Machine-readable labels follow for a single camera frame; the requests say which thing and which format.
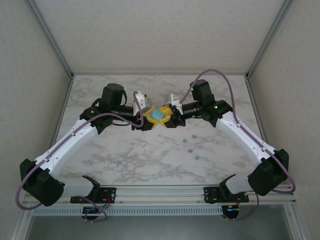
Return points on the teal earbud charging case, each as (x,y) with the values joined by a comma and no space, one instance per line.
(157,114)

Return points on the purple earbud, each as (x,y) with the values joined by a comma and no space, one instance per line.
(190,150)
(194,136)

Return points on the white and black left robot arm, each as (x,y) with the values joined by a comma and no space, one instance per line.
(67,142)

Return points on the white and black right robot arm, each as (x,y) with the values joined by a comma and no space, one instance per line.
(237,140)

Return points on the small circuit board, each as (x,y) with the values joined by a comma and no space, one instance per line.
(91,211)
(231,211)

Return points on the grey metal panel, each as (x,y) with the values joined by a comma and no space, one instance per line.
(160,230)

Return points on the aluminium table edge rail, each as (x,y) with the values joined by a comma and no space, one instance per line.
(160,74)
(256,105)
(64,105)

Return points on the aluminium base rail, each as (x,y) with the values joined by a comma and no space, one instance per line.
(160,193)

